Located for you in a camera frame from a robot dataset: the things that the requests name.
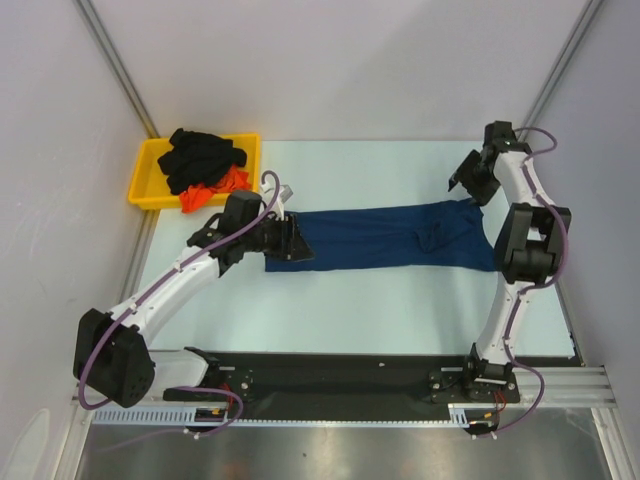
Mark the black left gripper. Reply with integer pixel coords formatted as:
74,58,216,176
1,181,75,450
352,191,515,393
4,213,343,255
241,213,313,262

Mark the blue t shirt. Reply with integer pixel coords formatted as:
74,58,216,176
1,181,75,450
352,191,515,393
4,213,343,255
265,199,496,273

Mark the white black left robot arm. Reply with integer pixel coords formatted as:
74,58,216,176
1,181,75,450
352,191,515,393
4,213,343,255
73,213,314,410

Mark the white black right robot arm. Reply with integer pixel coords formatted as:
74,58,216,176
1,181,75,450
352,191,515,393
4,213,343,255
449,147,572,401

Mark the orange t shirt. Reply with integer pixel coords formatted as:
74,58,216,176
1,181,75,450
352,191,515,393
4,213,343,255
178,166,251,214

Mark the black t shirt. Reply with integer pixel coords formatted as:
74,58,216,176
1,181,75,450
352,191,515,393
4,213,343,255
157,128,247,195

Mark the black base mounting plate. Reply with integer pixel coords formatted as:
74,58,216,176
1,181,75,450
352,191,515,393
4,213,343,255
163,351,520,422

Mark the yellow plastic bin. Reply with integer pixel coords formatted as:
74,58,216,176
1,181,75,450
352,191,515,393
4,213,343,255
128,133,262,210

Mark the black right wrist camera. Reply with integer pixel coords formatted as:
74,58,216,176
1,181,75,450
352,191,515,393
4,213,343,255
483,121,519,152

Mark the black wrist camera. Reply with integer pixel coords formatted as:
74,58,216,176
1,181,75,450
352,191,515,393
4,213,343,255
483,121,519,152
218,190,262,234

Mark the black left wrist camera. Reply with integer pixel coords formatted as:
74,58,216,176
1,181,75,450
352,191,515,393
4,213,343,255
218,190,262,234

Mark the light blue cable duct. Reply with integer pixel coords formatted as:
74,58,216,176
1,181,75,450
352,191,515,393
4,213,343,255
93,406,469,429

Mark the aluminium frame rail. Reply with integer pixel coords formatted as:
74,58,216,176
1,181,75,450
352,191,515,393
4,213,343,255
84,374,170,408

